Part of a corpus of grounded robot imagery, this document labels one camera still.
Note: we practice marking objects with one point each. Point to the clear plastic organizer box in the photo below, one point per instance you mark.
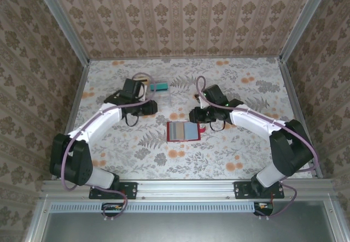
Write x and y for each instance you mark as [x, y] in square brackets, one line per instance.
[164, 100]

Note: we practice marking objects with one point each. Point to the red card holder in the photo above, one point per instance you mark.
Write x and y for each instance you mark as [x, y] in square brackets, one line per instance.
[191, 131]

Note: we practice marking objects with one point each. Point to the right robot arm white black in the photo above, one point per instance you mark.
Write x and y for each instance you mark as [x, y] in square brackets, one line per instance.
[290, 149]

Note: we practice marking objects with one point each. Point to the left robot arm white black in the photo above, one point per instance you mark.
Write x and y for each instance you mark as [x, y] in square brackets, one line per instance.
[79, 162]

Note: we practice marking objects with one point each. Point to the tan card with black stripe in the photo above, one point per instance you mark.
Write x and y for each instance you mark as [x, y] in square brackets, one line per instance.
[147, 83]

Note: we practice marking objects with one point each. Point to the teal card with dark stripe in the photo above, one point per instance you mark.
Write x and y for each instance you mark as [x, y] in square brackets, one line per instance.
[161, 87]

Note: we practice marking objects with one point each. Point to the grey metal sheet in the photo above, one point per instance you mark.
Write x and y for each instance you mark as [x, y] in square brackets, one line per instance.
[186, 228]

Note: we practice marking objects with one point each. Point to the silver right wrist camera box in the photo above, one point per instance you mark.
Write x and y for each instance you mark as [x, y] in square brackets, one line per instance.
[202, 103]

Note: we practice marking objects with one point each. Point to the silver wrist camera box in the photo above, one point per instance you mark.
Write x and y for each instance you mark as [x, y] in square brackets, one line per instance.
[142, 93]
[202, 103]

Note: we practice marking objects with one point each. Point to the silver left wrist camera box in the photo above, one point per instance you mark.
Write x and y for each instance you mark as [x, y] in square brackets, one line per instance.
[142, 93]

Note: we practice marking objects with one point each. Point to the aluminium table end rail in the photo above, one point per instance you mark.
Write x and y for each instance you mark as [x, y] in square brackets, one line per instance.
[186, 58]

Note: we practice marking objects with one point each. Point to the aluminium table side rail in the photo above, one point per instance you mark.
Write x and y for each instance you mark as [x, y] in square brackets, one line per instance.
[294, 97]
[76, 97]

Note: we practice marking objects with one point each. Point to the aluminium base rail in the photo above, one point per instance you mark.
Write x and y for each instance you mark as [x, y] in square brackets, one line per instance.
[186, 188]

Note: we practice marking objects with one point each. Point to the aluminium frame post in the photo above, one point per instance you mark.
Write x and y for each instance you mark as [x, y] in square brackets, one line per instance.
[304, 20]
[63, 23]

